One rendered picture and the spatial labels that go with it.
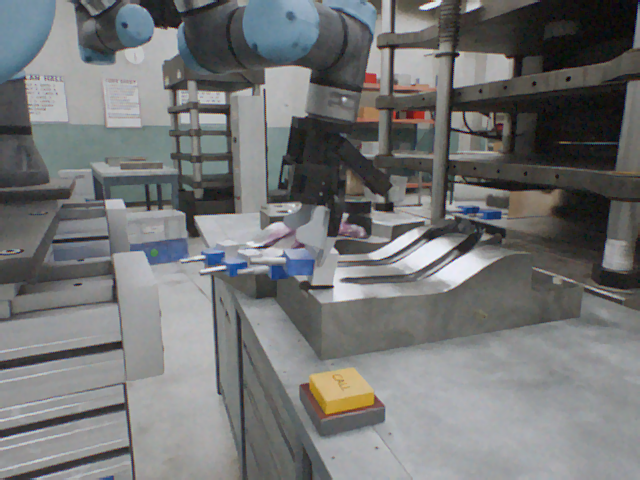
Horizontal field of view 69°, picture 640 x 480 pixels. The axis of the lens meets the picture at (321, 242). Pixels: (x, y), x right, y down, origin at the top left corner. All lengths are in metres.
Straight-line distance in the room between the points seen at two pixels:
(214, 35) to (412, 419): 0.52
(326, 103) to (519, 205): 1.01
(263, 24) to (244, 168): 4.70
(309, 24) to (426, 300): 0.43
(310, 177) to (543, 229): 1.11
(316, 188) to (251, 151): 4.61
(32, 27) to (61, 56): 7.70
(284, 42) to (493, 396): 0.49
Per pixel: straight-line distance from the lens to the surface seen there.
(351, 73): 0.65
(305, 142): 0.65
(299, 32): 0.55
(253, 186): 5.29
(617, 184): 1.18
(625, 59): 1.20
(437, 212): 1.78
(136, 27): 1.07
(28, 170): 0.94
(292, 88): 8.86
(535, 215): 1.60
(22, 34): 0.33
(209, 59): 0.66
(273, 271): 0.81
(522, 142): 2.59
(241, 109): 5.23
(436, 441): 0.56
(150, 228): 4.34
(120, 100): 8.00
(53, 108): 7.95
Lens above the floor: 1.12
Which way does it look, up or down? 13 degrees down
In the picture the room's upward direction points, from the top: straight up
